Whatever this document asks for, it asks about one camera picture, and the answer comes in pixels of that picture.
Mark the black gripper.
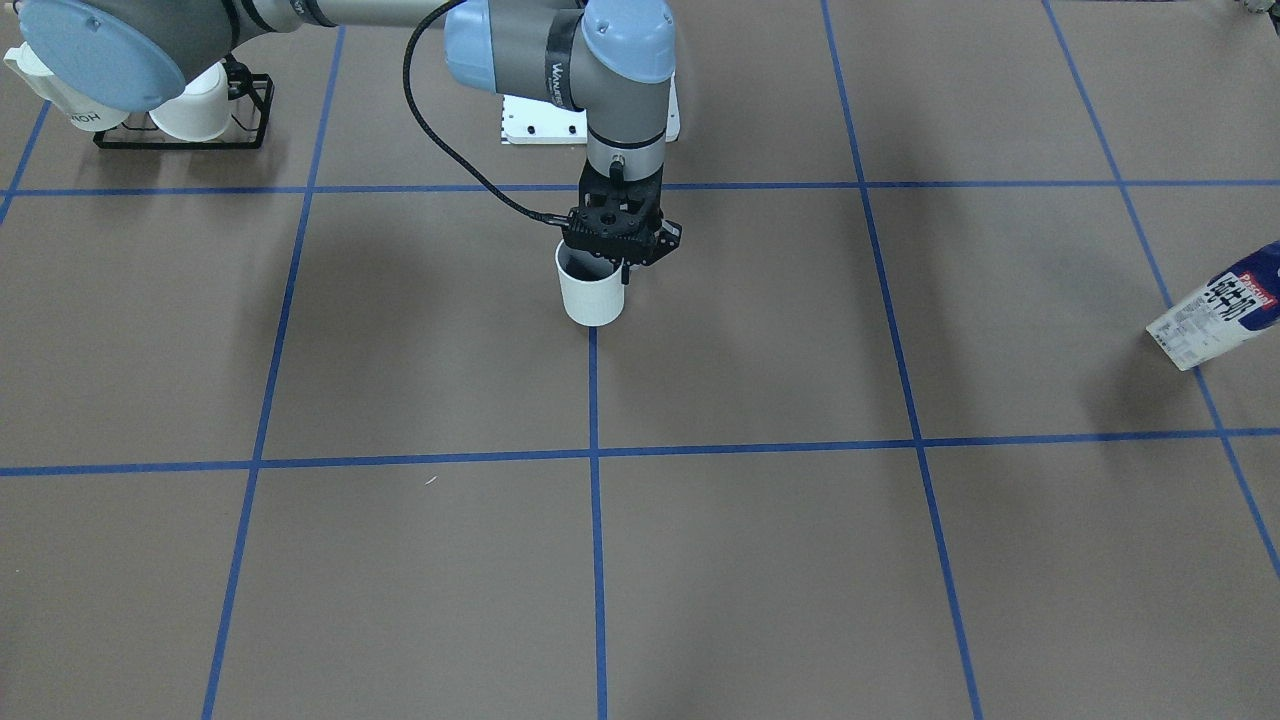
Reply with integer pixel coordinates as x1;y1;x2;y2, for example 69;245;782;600
580;161;666;286

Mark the white mug grey inside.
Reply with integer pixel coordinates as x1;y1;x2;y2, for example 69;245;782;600
554;242;625;327

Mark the blue white milk carton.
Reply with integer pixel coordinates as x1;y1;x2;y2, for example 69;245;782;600
1146;241;1279;372

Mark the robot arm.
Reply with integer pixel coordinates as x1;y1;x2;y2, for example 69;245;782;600
15;1;682;277

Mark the white cup in rack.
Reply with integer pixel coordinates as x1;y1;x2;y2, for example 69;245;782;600
148;61;232;142

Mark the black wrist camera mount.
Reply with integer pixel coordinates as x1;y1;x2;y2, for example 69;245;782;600
561;206;684;266

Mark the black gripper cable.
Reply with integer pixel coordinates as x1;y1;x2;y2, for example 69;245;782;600
402;0;571;223

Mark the white camera post with base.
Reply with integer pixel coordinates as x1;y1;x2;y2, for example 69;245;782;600
500;74;681;149

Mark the black wire dish rack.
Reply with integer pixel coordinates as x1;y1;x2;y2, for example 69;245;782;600
92;54;275;151

